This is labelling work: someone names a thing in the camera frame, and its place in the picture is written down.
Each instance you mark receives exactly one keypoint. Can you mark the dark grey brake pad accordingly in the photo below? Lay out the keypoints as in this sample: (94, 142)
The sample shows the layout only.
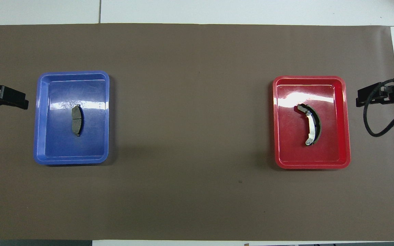
(77, 120)

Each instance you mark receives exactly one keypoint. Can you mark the blue plastic tray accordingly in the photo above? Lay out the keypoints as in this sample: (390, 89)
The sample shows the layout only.
(63, 143)

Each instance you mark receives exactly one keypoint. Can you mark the red plastic tray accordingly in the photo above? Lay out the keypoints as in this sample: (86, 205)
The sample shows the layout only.
(292, 147)

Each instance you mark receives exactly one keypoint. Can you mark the brown table mat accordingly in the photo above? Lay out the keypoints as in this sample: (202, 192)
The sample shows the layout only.
(197, 191)

